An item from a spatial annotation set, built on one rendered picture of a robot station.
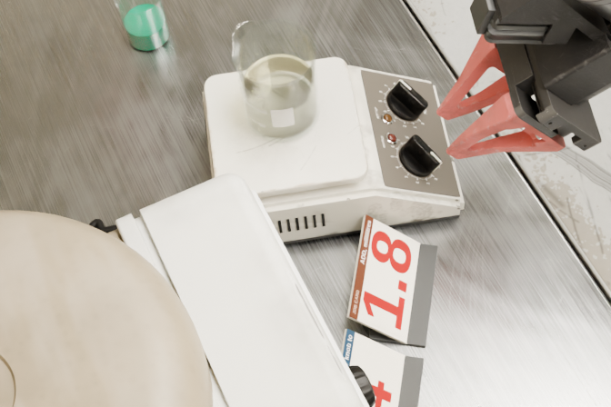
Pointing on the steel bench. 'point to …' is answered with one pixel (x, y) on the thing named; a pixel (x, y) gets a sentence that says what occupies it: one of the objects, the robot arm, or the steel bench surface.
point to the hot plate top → (267, 168)
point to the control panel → (425, 124)
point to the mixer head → (165, 311)
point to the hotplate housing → (355, 193)
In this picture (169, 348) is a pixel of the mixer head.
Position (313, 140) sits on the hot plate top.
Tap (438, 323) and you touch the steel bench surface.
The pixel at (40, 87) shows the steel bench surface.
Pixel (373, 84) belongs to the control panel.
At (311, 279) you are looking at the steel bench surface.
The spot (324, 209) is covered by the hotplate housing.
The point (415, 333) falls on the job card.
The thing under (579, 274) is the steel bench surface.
